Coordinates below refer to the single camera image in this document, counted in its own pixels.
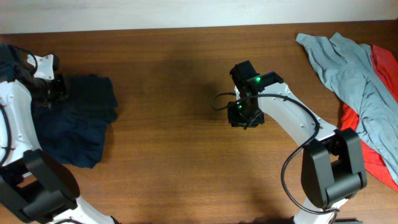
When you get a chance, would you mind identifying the dark green shirt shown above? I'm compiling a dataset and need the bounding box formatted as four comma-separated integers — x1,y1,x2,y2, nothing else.
62,75,118,123

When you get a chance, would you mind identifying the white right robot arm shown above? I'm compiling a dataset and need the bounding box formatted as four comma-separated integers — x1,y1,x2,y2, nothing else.
226,60,367,223

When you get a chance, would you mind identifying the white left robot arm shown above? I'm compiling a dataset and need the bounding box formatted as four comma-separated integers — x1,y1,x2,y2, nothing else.
1,44,117,224

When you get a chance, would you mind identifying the navy blue folded garment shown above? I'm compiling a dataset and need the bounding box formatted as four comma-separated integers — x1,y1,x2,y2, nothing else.
31,103,108,169

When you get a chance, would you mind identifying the light blue shirt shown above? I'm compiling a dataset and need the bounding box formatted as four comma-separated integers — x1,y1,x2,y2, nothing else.
296,33,397,171

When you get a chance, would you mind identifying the red garment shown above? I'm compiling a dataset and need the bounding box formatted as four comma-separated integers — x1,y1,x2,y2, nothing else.
341,45,397,190

